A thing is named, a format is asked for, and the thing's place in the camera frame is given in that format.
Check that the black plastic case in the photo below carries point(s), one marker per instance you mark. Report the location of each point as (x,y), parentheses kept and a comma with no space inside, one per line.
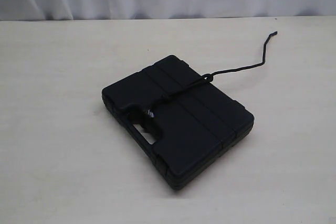
(182,136)

